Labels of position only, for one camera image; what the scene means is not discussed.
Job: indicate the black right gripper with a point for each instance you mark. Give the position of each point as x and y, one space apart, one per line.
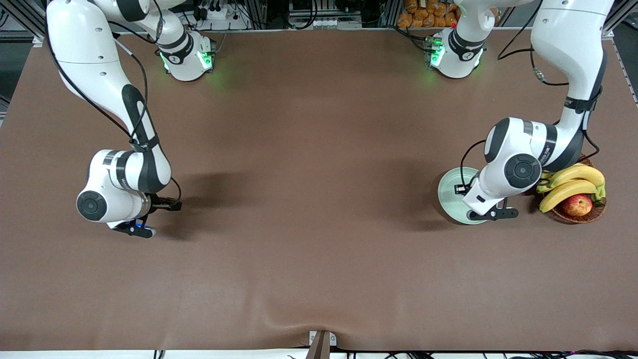
158 202

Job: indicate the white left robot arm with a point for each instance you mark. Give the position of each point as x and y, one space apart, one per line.
563 50

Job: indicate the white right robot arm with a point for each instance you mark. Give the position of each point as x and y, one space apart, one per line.
89 45

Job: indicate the pale green round plate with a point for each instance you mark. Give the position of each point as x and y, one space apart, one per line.
448 199

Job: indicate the yellow banana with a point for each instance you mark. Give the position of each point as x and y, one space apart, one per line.
580 174
547 175
568 192

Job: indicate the brown wicker basket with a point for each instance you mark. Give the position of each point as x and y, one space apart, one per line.
568 219

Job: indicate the red apple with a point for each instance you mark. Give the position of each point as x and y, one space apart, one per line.
577 205

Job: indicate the brown table cover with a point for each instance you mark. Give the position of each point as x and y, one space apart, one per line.
319 274

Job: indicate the pack of brown bread rolls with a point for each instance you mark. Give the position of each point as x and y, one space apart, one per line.
423 15

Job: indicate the white power strip with plugs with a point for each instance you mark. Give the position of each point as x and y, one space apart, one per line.
219 14

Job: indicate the long white socket strip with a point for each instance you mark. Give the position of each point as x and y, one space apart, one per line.
336 23

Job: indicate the aluminium frame post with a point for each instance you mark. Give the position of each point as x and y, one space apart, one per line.
256 12
391 12

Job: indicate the table edge camera post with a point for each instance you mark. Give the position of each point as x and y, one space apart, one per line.
319 349

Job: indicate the aluminium frame strut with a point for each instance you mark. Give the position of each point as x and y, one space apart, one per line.
625 11
30 24

